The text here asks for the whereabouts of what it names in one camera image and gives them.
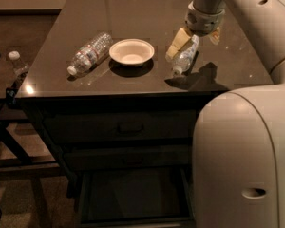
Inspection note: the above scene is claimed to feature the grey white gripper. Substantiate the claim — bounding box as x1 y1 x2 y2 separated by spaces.
165 3 225 62

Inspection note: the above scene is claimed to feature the blue label plastic bottle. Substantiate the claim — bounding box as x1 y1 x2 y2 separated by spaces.
172 35 200 75

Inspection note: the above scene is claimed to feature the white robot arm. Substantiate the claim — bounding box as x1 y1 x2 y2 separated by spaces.
185 0 285 228

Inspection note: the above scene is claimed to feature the red label plastic bottle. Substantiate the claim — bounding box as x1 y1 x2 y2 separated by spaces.
67 32 113 76

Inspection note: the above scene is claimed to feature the top left drawer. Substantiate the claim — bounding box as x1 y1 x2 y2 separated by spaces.
43 110 196 144

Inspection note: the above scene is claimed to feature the middle left drawer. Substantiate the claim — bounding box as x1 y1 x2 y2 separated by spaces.
64 145 191 171

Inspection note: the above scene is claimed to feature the small clear bottle white cap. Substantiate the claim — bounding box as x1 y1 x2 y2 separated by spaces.
8 51 29 76

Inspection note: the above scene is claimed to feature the open bottom left drawer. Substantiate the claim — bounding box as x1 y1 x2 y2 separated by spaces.
76 167 196 228

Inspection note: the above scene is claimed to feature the white paper bowl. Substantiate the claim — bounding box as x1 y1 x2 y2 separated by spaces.
109 39 155 67

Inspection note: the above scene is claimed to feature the dark side table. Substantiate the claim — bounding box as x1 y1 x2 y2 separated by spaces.
0 48 60 173

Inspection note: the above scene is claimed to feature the small black clamp device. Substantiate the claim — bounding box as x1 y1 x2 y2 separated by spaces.
6 87 20 109

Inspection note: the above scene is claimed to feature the dark cabinet frame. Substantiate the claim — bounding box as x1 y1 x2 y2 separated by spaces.
19 90 220 197

